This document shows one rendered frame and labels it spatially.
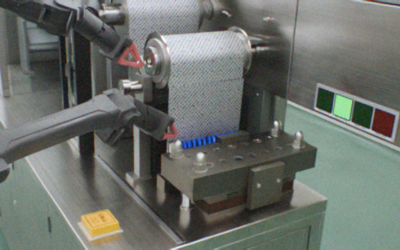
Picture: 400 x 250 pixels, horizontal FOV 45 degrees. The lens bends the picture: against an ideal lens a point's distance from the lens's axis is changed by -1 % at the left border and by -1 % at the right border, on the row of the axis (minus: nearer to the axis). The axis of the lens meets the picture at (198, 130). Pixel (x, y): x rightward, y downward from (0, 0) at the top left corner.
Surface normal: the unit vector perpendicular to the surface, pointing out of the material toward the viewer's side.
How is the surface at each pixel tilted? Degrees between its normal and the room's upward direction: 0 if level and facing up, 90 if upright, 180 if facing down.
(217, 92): 92
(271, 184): 90
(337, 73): 90
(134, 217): 0
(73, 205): 0
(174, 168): 90
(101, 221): 0
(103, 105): 31
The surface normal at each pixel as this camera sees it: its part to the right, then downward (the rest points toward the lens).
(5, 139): 0.47, -0.68
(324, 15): -0.85, 0.16
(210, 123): 0.53, 0.37
